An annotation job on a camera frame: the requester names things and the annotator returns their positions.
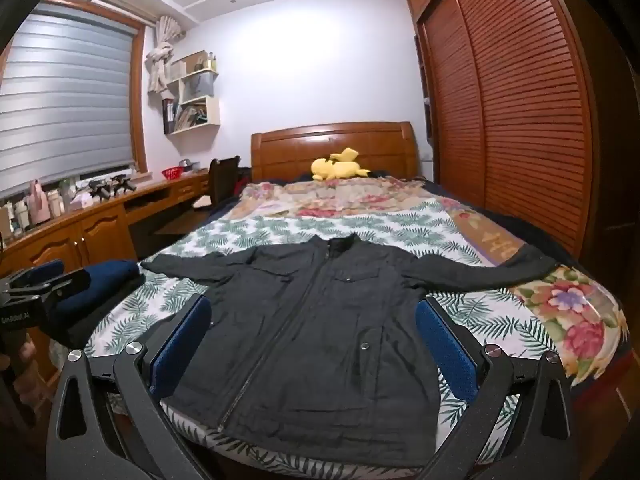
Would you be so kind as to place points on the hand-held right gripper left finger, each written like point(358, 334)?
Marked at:
point(182, 345)

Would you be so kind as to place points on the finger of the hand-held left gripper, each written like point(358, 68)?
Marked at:
point(75, 282)
point(47, 271)

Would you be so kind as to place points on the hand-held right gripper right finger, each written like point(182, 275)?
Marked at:
point(445, 350)

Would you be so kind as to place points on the black jacket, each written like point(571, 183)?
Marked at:
point(310, 335)

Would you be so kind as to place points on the red and dark clothes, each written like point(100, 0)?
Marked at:
point(243, 180)

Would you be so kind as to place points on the navy blue folded cloth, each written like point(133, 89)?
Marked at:
point(110, 280)

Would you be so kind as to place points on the wooden desk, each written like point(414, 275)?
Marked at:
point(100, 230)

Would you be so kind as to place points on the row of toiletry bottles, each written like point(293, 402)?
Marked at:
point(40, 205)

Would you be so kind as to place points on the black small devices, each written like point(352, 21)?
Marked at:
point(112, 187)

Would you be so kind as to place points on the red basket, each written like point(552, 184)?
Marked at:
point(172, 174)

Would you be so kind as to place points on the grey small box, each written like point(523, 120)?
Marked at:
point(190, 164)

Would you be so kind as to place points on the dark wooden chair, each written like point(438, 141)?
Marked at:
point(222, 180)

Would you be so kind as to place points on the grey window blind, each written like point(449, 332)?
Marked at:
point(65, 100)

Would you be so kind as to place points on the yellow plush toy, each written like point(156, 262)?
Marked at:
point(335, 167)

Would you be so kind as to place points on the wooden bed headboard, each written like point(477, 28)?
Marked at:
point(290, 150)

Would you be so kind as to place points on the beige tied curtain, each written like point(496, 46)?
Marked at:
point(159, 60)

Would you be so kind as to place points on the wooden louvred wardrobe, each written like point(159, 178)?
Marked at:
point(525, 110)

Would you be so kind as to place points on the wooden window frame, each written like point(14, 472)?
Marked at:
point(141, 110)

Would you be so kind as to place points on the white wall shelf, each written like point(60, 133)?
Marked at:
point(200, 124)

